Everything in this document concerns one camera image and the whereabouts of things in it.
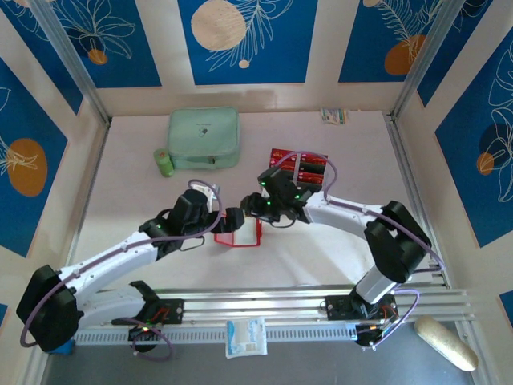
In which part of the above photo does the red card holder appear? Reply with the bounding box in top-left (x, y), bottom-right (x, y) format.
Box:
top-left (213, 215), bottom-right (264, 248)

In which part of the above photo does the clear acrylic card tray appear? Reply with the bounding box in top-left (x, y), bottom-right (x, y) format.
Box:
top-left (267, 147), bottom-right (329, 188)

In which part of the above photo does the green tape roll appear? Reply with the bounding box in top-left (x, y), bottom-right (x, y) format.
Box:
top-left (153, 147), bottom-right (176, 179)

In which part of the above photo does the mint green zipper pouch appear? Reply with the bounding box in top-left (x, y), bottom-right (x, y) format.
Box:
top-left (167, 106), bottom-right (240, 170)

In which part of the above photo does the black connector module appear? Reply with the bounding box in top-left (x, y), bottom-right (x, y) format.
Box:
top-left (127, 323), bottom-right (161, 354)
top-left (354, 318), bottom-right (400, 352)

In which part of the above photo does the small printed paper packet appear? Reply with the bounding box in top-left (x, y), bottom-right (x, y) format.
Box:
top-left (320, 107), bottom-right (349, 125)

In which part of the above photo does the white and blue wipes packet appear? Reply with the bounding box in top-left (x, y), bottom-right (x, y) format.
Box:
top-left (224, 316), bottom-right (269, 359)

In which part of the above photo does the beige glitter pouch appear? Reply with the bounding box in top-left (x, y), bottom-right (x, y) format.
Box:
top-left (414, 315), bottom-right (480, 372)

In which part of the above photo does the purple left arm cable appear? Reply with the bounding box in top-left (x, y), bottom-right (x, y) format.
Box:
top-left (19, 179), bottom-right (224, 362)

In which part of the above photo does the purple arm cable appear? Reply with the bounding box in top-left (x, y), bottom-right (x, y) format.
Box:
top-left (276, 151), bottom-right (446, 350)
top-left (19, 179), bottom-right (224, 362)

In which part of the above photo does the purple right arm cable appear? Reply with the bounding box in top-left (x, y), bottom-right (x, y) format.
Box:
top-left (276, 151), bottom-right (446, 350)

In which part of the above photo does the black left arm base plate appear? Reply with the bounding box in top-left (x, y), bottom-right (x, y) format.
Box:
top-left (135, 298), bottom-right (185, 326)

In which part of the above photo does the aluminium front rail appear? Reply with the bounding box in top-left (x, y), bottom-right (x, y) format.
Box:
top-left (34, 284), bottom-right (474, 334)

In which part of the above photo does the white slotted cable duct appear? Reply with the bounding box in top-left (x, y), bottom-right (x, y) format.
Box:
top-left (74, 323), bottom-right (358, 347)

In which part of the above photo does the aluminium side rail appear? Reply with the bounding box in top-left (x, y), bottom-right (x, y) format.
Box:
top-left (384, 114), bottom-right (450, 288)
top-left (59, 120), bottom-right (111, 298)

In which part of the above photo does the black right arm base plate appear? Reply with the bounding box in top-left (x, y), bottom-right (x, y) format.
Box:
top-left (325, 294), bottom-right (398, 322)

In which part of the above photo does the aluminium frame post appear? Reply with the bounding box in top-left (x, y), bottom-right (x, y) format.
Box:
top-left (390, 0), bottom-right (472, 121)
top-left (30, 0), bottom-right (112, 125)

